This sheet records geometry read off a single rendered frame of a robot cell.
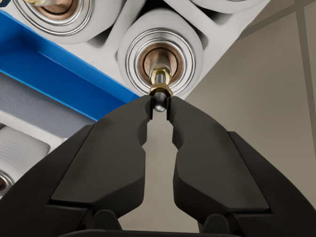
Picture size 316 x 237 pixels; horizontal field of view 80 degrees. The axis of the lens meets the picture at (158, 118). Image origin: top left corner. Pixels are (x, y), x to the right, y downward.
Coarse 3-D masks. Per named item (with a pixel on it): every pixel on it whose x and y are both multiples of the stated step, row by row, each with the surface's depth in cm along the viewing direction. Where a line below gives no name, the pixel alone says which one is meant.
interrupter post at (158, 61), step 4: (156, 56) 20; (160, 56) 19; (164, 56) 20; (152, 60) 20; (156, 60) 19; (160, 60) 18; (164, 60) 19; (168, 60) 20; (152, 64) 18; (156, 64) 17; (160, 64) 17; (164, 64) 17; (168, 64) 18; (152, 68) 18; (168, 68) 18
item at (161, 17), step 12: (156, 12) 22; (168, 12) 22; (144, 24) 18; (156, 24) 18; (168, 24) 18; (180, 24) 19; (132, 36) 19; (192, 36) 19; (120, 48) 20; (120, 60) 20; (120, 72) 22; (192, 84) 22
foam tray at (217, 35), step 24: (144, 0) 24; (168, 0) 23; (264, 0) 23; (120, 24) 25; (192, 24) 34; (216, 24) 25; (240, 24) 25; (72, 48) 26; (96, 48) 27; (216, 48) 26
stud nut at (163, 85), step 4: (152, 84) 14; (156, 84) 14; (160, 84) 14; (164, 84) 14; (152, 88) 14; (156, 88) 14; (160, 88) 14; (164, 88) 14; (168, 88) 14; (152, 92) 14; (156, 92) 14; (164, 92) 14; (168, 92) 14; (172, 92) 14; (168, 96) 14
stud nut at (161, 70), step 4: (156, 68) 17; (160, 68) 17; (164, 68) 17; (152, 72) 17; (156, 72) 17; (160, 72) 17; (164, 72) 17; (168, 72) 17; (152, 76) 17; (168, 76) 17; (152, 80) 17; (168, 80) 17
